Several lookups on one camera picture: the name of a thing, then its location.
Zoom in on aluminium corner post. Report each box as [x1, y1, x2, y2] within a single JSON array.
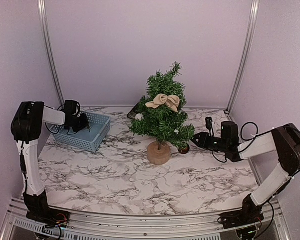
[[37, 0, 65, 105], [225, 0, 260, 114]]

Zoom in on beige burlap bow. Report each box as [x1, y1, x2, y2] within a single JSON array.
[[145, 93, 180, 113]]

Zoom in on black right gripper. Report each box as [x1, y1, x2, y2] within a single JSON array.
[[189, 132, 229, 153]]

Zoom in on small green christmas tree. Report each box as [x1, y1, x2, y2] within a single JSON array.
[[129, 62, 195, 166]]

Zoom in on dark red bauble ornament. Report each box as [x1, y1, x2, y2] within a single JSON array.
[[178, 144, 190, 155]]

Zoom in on left aluminium corner post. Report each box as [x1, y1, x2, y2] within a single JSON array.
[[37, 0, 65, 105]]

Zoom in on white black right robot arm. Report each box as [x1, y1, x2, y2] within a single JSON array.
[[191, 117, 300, 229]]

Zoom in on right aluminium corner post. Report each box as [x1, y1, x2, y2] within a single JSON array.
[[225, 0, 260, 114]]

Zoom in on aluminium front rail frame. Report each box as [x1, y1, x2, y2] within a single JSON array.
[[0, 198, 291, 240]]

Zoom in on light blue perforated plastic basket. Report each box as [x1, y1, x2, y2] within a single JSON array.
[[49, 111, 111, 152]]

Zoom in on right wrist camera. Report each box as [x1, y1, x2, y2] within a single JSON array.
[[205, 117, 214, 137]]

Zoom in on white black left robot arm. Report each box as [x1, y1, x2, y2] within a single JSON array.
[[11, 100, 89, 224]]

